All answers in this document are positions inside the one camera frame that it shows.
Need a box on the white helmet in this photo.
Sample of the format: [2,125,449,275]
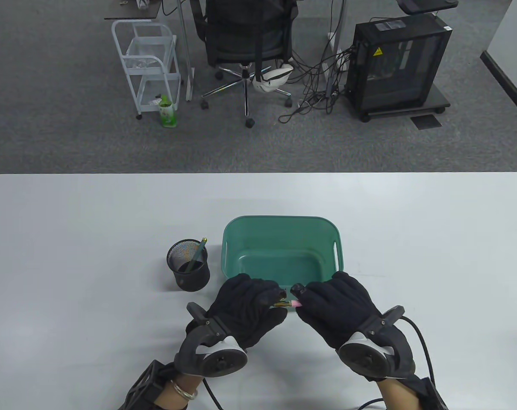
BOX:
[251,64,294,93]

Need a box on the grey right hand tracker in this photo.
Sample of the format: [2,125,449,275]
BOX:
[335,305,416,382]

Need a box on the black floor plate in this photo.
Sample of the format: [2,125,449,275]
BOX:
[410,114,442,130]

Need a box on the white rolling cart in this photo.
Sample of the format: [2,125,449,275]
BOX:
[111,20,182,120]

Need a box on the person's right hand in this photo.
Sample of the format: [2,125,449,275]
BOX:
[291,271,383,350]

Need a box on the person's left forearm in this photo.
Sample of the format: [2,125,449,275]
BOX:
[154,372,208,410]

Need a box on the black office chair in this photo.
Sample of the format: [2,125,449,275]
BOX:
[189,0,300,129]

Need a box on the grey hand tracker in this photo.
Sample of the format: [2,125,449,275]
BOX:
[335,305,416,382]
[174,302,248,378]

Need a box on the black right glove cable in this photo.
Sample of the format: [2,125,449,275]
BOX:
[357,315,436,410]

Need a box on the green plastic bottle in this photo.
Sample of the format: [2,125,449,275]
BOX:
[158,95,178,128]

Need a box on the grey left hand tracker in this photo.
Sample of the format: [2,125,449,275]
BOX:
[174,302,248,378]

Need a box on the black computer tower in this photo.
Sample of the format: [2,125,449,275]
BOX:
[346,13,453,116]

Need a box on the black right wrist mount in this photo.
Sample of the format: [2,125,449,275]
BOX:
[408,375,449,410]

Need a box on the black wrist mount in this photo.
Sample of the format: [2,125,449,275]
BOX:
[408,375,449,410]
[124,360,176,410]

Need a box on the white desk leg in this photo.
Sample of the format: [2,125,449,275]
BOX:
[327,0,349,86]
[178,0,195,102]

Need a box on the tangle of black cables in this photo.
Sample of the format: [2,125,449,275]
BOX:
[278,43,357,124]

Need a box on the green plastic basket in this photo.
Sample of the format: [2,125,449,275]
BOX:
[221,215,344,314]

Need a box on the black wheeled platform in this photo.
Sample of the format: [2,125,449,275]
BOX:
[344,83,451,123]

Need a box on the silver bracelet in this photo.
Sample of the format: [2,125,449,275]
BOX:
[170,379,198,400]

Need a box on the person's left hand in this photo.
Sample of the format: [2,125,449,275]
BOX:
[205,273,288,350]

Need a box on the person's right forearm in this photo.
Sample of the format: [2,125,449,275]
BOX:
[376,376,426,410]

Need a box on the black mesh pen holder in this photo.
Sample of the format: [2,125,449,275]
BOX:
[167,239,211,293]

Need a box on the black left wrist mount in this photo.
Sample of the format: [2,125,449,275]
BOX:
[124,360,176,410]

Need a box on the black stand base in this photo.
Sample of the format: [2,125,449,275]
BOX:
[397,0,459,15]

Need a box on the black glove cable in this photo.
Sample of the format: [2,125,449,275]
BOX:
[202,378,225,410]
[357,315,436,410]

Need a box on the green fountain pen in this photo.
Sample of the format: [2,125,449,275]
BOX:
[187,237,208,272]

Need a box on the black left glove cable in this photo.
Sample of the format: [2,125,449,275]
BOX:
[202,378,225,410]

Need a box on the dark desk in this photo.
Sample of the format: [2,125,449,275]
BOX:
[104,0,163,21]

